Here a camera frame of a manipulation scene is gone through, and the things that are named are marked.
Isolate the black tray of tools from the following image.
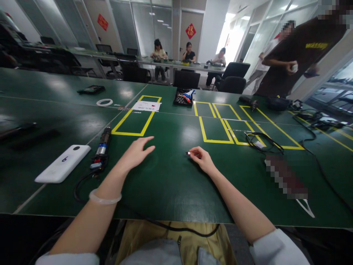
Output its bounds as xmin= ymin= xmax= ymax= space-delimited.
xmin=173 ymin=88 xmax=196 ymax=108

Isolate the white power bank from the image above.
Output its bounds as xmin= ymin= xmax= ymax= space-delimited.
xmin=34 ymin=144 xmax=92 ymax=184

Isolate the person's left hand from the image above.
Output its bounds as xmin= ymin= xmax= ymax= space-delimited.
xmin=119 ymin=136 xmax=156 ymax=169

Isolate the person's right hand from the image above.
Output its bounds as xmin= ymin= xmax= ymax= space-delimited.
xmin=189 ymin=146 xmax=219 ymax=174

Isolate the white paper card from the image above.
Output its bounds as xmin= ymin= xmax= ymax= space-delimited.
xmin=131 ymin=101 xmax=162 ymax=112

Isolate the black power adapter with cables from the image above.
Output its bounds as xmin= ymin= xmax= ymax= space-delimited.
xmin=289 ymin=99 xmax=346 ymax=131

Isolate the white strap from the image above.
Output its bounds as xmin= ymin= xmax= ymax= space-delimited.
xmin=295 ymin=198 xmax=315 ymax=219

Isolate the black pouch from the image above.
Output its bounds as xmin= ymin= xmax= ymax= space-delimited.
xmin=266 ymin=96 xmax=293 ymax=112

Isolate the coiled black cable bundle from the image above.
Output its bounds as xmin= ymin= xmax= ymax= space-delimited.
xmin=244 ymin=132 xmax=285 ymax=155

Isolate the long green work table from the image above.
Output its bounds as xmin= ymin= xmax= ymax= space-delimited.
xmin=69 ymin=47 xmax=229 ymax=81

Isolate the red diamond wall decoration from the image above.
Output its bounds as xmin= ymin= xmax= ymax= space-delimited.
xmin=97 ymin=13 xmax=109 ymax=31
xmin=185 ymin=23 xmax=197 ymax=40

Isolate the black blue electric screwdriver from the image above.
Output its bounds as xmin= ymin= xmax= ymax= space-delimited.
xmin=89 ymin=126 xmax=112 ymax=170

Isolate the long black cable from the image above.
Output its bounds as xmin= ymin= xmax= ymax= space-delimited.
xmin=292 ymin=116 xmax=353 ymax=213

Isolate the black power drill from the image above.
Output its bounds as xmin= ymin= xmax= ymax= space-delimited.
xmin=239 ymin=95 xmax=260 ymax=112

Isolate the black office chair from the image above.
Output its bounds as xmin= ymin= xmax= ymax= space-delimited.
xmin=95 ymin=44 xmax=122 ymax=79
xmin=220 ymin=62 xmax=251 ymax=83
xmin=114 ymin=53 xmax=151 ymax=83
xmin=215 ymin=76 xmax=247 ymax=95
xmin=173 ymin=70 xmax=201 ymax=89

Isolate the flat black device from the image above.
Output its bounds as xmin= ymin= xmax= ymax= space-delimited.
xmin=77 ymin=85 xmax=106 ymax=95

